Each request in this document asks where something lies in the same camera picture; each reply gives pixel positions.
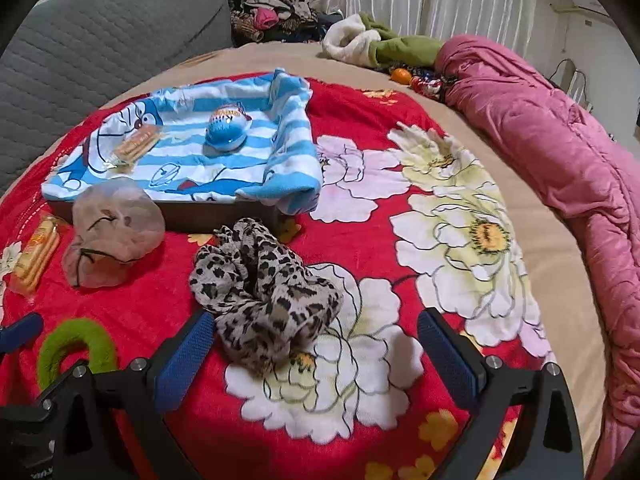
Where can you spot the grey quilted headboard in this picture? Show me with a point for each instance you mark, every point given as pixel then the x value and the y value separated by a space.
pixel 100 50

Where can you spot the red floral blanket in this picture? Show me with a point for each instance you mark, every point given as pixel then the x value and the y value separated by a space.
pixel 170 260

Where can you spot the leopard print scrunchie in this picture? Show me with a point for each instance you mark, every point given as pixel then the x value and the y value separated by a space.
pixel 265 290

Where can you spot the tray with Doraemon cloth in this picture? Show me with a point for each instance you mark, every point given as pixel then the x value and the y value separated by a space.
pixel 200 160

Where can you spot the pile of clothes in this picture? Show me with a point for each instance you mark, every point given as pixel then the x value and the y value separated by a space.
pixel 270 15

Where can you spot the red white candy wrappers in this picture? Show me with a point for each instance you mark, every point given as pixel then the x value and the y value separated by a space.
pixel 427 86

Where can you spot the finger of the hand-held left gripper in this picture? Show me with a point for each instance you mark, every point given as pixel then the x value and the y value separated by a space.
pixel 20 332

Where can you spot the rice cracker packet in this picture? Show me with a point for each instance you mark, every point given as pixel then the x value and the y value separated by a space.
pixel 135 146
pixel 35 255

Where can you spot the dark patterned cloth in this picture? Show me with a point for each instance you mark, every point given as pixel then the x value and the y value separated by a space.
pixel 425 70

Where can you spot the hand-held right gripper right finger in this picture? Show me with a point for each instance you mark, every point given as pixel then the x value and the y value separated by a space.
pixel 447 360

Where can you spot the pink quilt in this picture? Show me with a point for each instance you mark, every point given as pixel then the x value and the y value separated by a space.
pixel 550 135

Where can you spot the blue white toy egg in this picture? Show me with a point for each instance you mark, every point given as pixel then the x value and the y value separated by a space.
pixel 227 132

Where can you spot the beige sheer scrunchie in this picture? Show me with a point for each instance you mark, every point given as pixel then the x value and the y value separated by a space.
pixel 120 220

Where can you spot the small orange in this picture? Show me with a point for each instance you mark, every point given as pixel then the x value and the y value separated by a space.
pixel 401 76

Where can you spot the white air conditioner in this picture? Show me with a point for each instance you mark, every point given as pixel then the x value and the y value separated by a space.
pixel 587 2

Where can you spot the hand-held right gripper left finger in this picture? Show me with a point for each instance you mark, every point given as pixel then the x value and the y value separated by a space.
pixel 185 360

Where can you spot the green fuzzy scrunchie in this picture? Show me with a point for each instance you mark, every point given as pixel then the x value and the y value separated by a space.
pixel 97 340

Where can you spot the green white plush garment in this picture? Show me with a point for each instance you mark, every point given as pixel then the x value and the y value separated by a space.
pixel 410 50

